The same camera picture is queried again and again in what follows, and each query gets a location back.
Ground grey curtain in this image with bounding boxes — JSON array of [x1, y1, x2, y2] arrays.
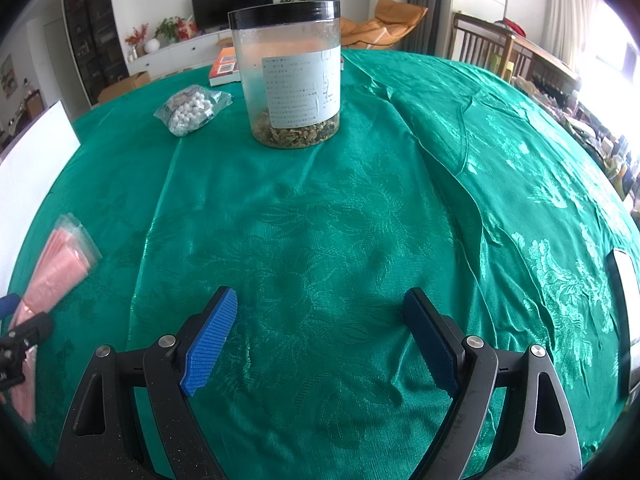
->
[[405, 0, 452, 58]]

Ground brown cardboard box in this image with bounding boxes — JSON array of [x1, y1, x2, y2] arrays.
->
[[98, 72, 151, 105]]

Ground black glass cabinet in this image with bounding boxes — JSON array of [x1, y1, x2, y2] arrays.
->
[[62, 0, 129, 106]]

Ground dining table with chairs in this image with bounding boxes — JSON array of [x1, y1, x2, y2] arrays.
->
[[1, 90, 46, 150]]

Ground dark wooden chair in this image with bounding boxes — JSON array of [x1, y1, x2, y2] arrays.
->
[[447, 12, 582, 94]]

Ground leafy plant with red box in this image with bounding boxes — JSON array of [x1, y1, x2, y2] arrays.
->
[[154, 16, 198, 44]]

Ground white cardboard box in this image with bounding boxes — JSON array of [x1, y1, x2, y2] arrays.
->
[[0, 102, 80, 295]]

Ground black flat television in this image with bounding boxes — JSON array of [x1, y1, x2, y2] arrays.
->
[[191, 0, 273, 30]]

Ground orange lounge chair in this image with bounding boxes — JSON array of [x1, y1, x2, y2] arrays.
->
[[341, 0, 427, 50]]

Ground pink cloth in bag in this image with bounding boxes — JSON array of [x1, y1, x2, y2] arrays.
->
[[9, 214, 101, 424]]

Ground clear jar black lid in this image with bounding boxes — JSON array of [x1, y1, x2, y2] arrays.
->
[[229, 0, 342, 150]]

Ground red flowers in vase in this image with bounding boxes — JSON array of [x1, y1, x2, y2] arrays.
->
[[125, 23, 149, 58]]

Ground green satin tablecloth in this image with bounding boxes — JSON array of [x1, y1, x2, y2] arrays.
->
[[11, 51, 639, 479]]

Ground white tv cabinet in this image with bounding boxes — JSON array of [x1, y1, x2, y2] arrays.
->
[[127, 29, 232, 80]]

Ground bag of white balls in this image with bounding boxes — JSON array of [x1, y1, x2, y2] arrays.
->
[[154, 84, 232, 138]]

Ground orange book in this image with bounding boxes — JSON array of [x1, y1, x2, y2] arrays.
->
[[208, 47, 241, 87]]

